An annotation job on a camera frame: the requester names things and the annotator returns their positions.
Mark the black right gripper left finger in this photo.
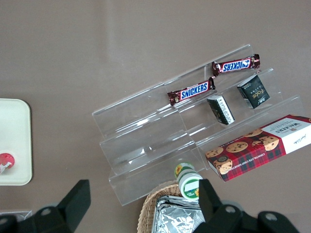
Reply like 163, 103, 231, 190
0, 179, 91, 233

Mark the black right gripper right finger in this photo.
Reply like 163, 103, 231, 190
193, 178, 301, 233

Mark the oval wicker basket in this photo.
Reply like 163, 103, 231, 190
137, 180, 185, 233

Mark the beige plastic tray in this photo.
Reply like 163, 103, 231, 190
0, 98, 33, 186

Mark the stack of foil trays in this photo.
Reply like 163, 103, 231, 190
153, 195, 207, 233

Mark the white jar with green lid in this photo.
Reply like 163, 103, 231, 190
173, 161, 204, 202

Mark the clear acrylic bottle rack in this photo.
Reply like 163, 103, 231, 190
0, 209, 33, 220

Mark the small cup with red lid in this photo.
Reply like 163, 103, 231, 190
0, 152, 17, 174

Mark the red tartan cookie box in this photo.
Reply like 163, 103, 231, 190
205, 114, 311, 183

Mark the clear acrylic step shelf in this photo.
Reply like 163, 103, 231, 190
91, 43, 307, 207

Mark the small black carton box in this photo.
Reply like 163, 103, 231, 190
237, 74, 271, 110
206, 95, 236, 126

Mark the Snickers chocolate bar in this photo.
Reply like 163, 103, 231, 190
167, 77, 217, 106
211, 53, 261, 78

